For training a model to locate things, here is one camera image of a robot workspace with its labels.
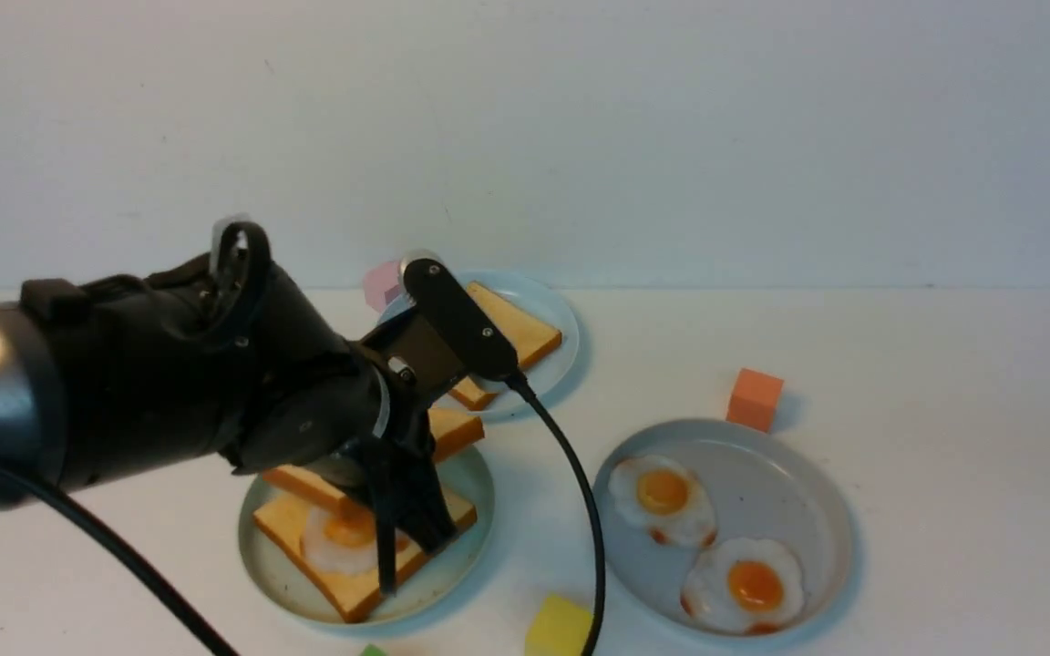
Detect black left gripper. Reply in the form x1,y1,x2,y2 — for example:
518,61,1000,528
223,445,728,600
18,221,458,598

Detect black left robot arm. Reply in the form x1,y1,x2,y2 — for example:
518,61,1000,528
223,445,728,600
0,216,461,594

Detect large green empty plate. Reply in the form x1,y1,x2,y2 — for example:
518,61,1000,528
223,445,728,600
238,446,496,632

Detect green foam cube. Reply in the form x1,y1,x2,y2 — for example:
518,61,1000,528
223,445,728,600
359,643,387,656

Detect small blue bread plate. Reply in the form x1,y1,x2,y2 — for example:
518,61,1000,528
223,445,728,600
376,270,582,421

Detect pink foam cube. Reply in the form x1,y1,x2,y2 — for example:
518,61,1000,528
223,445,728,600
362,259,403,313

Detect yellow foam cube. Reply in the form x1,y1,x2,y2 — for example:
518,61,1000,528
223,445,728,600
522,594,594,656

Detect large grey egg plate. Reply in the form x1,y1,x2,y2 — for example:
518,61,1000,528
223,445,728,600
594,418,861,649

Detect orange foam cube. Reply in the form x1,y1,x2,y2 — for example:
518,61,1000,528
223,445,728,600
726,368,785,435

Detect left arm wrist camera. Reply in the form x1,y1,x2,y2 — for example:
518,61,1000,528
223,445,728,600
399,249,522,384

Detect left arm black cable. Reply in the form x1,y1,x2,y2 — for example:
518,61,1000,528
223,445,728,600
0,372,608,656

